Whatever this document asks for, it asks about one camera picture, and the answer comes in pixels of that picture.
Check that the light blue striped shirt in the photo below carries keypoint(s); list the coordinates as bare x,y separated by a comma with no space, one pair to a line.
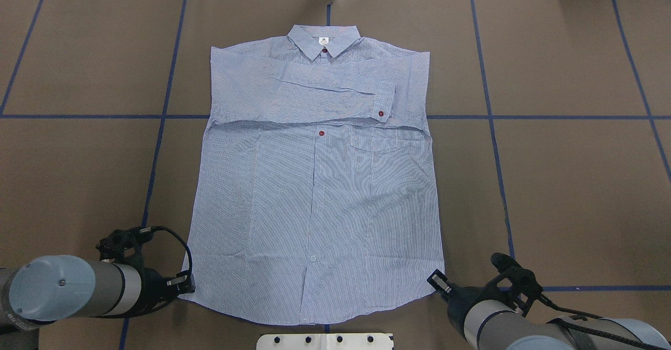
317,198

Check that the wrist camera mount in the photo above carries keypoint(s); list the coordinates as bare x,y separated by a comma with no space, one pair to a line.
524,288
125,246

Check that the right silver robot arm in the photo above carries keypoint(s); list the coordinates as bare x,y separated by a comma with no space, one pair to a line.
512,312

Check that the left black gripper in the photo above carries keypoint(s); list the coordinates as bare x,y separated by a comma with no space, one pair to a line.
155,286

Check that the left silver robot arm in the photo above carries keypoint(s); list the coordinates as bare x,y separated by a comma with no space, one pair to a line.
52,288

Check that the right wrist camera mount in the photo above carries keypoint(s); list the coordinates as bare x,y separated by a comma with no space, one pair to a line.
524,288

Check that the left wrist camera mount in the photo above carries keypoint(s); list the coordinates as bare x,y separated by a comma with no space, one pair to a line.
125,246

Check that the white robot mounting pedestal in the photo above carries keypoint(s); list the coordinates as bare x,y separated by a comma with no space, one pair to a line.
327,341

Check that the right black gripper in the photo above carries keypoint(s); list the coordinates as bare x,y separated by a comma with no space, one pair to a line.
464,297

